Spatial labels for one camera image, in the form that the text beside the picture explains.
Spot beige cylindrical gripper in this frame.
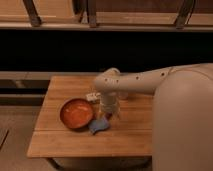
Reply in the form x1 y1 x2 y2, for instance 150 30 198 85
100 93 119 115

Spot wooden table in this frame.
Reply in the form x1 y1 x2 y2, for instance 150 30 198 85
27 76 152 158

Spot orange ceramic bowl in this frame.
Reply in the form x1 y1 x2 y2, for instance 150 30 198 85
60 98 94 129

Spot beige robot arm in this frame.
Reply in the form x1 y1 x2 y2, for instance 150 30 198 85
94 63 213 118

